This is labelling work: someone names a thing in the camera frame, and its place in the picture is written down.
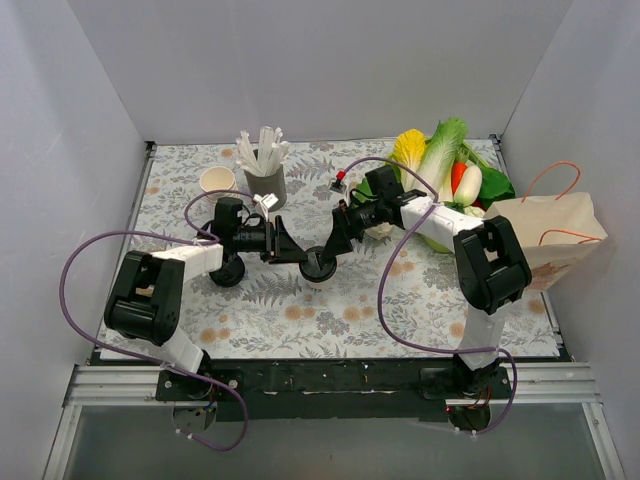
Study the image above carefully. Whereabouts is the floral table mat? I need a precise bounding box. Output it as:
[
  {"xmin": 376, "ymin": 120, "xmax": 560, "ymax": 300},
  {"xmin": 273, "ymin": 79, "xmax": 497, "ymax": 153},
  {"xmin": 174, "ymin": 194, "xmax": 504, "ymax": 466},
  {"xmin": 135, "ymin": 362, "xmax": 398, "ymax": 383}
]
[{"xmin": 134, "ymin": 139, "xmax": 560, "ymax": 359}]

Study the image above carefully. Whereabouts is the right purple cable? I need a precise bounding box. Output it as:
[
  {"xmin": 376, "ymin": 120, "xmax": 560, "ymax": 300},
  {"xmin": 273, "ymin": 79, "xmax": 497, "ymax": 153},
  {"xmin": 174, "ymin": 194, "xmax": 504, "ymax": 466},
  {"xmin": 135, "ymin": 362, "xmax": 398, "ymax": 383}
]
[{"xmin": 344, "ymin": 157, "xmax": 516, "ymax": 436}]

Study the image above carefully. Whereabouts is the purple cable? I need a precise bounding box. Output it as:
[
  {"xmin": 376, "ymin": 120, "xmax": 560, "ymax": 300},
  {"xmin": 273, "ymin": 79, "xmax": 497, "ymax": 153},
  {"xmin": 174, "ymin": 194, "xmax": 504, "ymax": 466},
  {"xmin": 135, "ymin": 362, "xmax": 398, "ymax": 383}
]
[
  {"xmin": 58, "ymin": 189, "xmax": 250, "ymax": 454},
  {"xmin": 344, "ymin": 157, "xmax": 516, "ymax": 436}
]

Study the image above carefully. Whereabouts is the white radish toy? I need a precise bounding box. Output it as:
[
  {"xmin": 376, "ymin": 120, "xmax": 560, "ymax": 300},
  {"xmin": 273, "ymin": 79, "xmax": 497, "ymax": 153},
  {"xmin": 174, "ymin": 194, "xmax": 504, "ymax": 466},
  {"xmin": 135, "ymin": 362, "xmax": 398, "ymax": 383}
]
[{"xmin": 454, "ymin": 165, "xmax": 482, "ymax": 207}]

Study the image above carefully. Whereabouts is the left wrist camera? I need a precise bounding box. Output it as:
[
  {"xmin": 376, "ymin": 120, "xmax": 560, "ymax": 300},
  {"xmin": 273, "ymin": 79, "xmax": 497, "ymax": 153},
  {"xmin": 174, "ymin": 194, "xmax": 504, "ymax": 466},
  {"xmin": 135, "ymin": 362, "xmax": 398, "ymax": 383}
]
[{"xmin": 252, "ymin": 193, "xmax": 279, "ymax": 221}]

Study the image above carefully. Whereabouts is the grey straw holder cup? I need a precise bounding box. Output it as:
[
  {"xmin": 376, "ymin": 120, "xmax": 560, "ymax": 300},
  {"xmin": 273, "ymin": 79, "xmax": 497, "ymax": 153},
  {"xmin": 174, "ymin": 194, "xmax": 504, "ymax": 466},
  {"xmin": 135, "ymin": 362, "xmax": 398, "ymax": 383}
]
[{"xmin": 244, "ymin": 165, "xmax": 287, "ymax": 211}]

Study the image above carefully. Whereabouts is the brown paper bag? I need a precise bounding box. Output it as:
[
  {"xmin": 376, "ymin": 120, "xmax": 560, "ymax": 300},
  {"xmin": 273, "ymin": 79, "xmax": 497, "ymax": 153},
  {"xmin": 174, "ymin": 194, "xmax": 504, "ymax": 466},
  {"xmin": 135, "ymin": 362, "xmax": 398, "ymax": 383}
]
[{"xmin": 484, "ymin": 183, "xmax": 608, "ymax": 292}]

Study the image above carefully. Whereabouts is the green napa cabbage toy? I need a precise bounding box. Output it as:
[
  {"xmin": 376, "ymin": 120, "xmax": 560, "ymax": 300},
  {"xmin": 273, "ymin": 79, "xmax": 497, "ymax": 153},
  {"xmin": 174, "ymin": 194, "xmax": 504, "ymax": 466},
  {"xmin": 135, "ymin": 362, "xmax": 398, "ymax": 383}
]
[{"xmin": 418, "ymin": 117, "xmax": 468, "ymax": 201}]

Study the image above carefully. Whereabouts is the white paper coffee cup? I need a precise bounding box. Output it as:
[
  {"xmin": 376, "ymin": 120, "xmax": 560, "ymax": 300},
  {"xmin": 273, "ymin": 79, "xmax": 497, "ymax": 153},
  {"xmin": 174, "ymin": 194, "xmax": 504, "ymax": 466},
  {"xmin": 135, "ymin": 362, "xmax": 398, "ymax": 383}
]
[{"xmin": 306, "ymin": 277, "xmax": 334, "ymax": 292}]

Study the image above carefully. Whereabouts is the romaine lettuce toy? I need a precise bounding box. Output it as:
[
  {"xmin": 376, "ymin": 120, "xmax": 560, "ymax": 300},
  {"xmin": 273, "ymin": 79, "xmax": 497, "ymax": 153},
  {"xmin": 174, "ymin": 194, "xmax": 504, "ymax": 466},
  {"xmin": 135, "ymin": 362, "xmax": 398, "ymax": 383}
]
[{"xmin": 349, "ymin": 182, "xmax": 396, "ymax": 241}]

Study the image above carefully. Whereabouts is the green vegetable tray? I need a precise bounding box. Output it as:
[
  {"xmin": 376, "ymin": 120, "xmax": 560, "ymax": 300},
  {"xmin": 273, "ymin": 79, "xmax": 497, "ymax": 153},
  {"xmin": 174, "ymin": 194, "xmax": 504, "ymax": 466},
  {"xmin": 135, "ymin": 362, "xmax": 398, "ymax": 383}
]
[{"xmin": 384, "ymin": 144, "xmax": 501, "ymax": 254}]

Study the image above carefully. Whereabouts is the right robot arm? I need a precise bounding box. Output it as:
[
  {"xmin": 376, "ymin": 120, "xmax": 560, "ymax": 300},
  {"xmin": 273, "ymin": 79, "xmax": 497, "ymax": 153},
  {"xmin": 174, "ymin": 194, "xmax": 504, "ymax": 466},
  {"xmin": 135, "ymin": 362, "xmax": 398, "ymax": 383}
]
[{"xmin": 311, "ymin": 166, "xmax": 532, "ymax": 399}]

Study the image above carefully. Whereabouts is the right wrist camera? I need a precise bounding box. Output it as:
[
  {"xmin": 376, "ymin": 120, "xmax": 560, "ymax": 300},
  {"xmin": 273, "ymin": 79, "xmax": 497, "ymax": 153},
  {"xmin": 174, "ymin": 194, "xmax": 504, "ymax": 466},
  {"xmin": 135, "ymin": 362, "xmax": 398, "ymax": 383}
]
[{"xmin": 329, "ymin": 170, "xmax": 347, "ymax": 195}]

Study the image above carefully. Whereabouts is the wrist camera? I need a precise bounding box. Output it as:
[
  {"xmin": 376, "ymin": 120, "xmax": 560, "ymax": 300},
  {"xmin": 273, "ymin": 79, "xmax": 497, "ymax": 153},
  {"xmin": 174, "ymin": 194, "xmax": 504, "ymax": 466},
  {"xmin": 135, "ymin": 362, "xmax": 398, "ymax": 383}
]
[
  {"xmin": 252, "ymin": 193, "xmax": 279, "ymax": 221},
  {"xmin": 329, "ymin": 170, "xmax": 347, "ymax": 195}
]

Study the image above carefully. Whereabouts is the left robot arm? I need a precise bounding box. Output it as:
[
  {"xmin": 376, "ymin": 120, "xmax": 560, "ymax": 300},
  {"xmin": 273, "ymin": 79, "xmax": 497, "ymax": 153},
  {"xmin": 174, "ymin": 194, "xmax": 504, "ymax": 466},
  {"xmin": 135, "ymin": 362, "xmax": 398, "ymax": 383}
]
[{"xmin": 104, "ymin": 194, "xmax": 308, "ymax": 400}]

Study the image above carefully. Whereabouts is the black cup lid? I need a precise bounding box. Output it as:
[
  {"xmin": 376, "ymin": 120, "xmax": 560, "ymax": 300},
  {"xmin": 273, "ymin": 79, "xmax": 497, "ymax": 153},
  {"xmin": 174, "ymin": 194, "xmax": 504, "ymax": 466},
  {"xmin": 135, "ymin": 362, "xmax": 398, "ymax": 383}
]
[{"xmin": 299, "ymin": 246, "xmax": 337, "ymax": 280}]

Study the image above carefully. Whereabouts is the yellow napa cabbage toy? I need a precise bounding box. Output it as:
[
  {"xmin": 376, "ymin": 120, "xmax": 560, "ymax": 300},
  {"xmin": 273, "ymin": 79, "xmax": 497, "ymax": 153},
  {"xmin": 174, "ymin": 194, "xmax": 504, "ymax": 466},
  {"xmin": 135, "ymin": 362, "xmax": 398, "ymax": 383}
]
[{"xmin": 390, "ymin": 129, "xmax": 427, "ymax": 172}]

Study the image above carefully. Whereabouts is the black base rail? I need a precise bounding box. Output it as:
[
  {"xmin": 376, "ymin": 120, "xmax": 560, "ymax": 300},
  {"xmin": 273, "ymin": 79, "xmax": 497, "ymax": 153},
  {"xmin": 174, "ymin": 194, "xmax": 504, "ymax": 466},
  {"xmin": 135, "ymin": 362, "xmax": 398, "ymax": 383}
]
[{"xmin": 155, "ymin": 358, "xmax": 511, "ymax": 422}]

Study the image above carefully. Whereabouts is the stack of paper cups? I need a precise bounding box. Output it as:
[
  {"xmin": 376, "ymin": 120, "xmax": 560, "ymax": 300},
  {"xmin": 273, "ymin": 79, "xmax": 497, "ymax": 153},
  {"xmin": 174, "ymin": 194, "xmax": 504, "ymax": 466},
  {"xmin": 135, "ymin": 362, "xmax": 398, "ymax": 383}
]
[{"xmin": 199, "ymin": 166, "xmax": 237, "ymax": 204}]

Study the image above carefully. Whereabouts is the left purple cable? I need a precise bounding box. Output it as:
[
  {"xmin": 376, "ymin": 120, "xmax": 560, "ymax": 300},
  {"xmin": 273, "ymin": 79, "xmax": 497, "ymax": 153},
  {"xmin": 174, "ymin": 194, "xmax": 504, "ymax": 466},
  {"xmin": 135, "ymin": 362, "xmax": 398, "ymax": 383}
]
[{"xmin": 58, "ymin": 189, "xmax": 250, "ymax": 454}]

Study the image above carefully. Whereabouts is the cardboard cup carrier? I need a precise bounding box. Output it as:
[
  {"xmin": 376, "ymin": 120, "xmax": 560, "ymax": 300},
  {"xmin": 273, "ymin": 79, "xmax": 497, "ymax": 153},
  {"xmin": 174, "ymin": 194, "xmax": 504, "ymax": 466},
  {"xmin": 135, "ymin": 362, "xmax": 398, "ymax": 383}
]
[{"xmin": 134, "ymin": 284, "xmax": 155, "ymax": 298}]

